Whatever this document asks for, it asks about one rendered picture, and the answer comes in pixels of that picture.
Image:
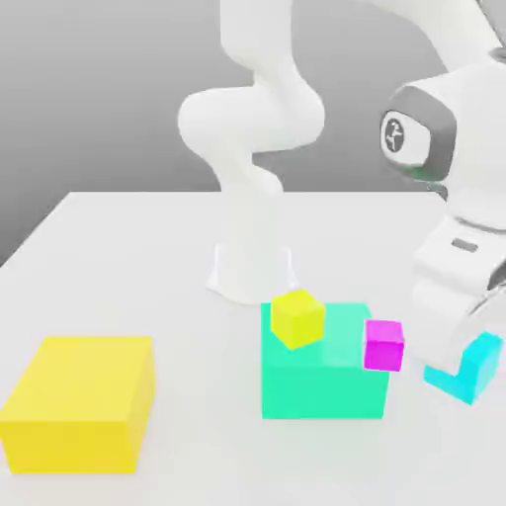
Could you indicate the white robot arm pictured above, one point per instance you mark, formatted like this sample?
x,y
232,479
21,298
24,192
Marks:
x,y
253,118

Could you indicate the large yellow box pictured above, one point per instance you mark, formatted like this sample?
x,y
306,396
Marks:
x,y
75,411

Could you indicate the small yellow cube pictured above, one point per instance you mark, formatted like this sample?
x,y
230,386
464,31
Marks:
x,y
296,320

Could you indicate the large turquoise box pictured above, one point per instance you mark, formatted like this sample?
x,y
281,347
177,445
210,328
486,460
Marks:
x,y
320,391

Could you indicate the small cyan cube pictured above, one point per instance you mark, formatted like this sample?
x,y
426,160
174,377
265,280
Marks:
x,y
480,369

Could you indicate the small magenta cube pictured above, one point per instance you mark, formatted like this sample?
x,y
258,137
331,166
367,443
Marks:
x,y
383,350

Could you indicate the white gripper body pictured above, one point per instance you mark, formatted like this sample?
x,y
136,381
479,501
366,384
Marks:
x,y
438,316

